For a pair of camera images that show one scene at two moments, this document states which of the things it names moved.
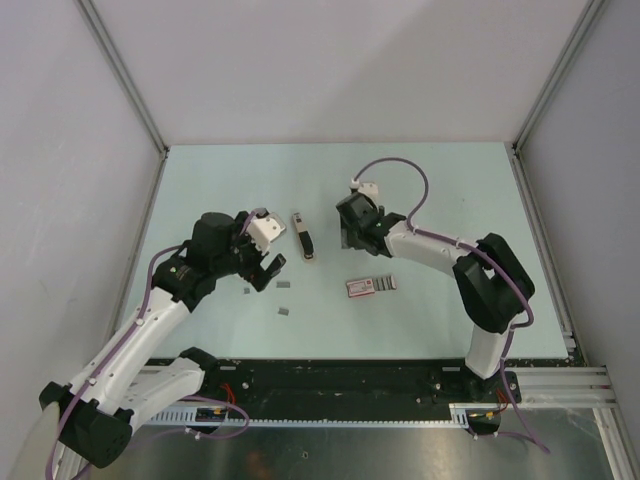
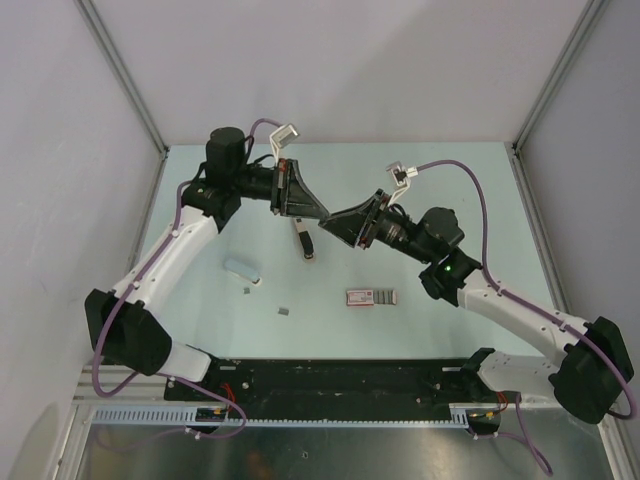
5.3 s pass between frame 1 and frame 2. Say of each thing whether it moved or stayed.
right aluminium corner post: stayed
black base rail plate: stayed
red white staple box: moved
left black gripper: moved
